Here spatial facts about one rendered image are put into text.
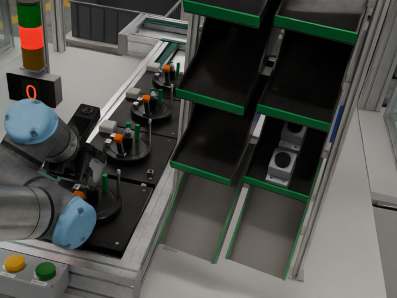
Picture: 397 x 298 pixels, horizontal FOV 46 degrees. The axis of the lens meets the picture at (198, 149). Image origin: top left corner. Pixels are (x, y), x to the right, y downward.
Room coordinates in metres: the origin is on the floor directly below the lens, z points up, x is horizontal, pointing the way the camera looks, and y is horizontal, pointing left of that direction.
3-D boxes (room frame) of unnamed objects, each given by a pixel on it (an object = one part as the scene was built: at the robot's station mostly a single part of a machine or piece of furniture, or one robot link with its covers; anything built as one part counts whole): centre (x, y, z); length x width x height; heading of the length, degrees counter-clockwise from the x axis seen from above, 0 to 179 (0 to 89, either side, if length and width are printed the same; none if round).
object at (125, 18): (2.99, 0.56, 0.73); 0.62 x 0.42 x 0.23; 82
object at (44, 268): (0.66, 0.29, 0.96); 0.04 x 0.04 x 0.02
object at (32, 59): (1.01, 0.41, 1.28); 0.05 x 0.05 x 0.05
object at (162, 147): (1.12, 0.20, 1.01); 0.24 x 0.24 x 0.13; 82
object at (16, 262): (0.67, 0.36, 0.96); 0.04 x 0.04 x 0.02
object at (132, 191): (0.87, 0.24, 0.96); 0.24 x 0.24 x 0.02; 82
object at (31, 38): (1.01, 0.41, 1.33); 0.05 x 0.05 x 0.05
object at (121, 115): (1.36, 0.17, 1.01); 0.24 x 0.24 x 0.13; 82
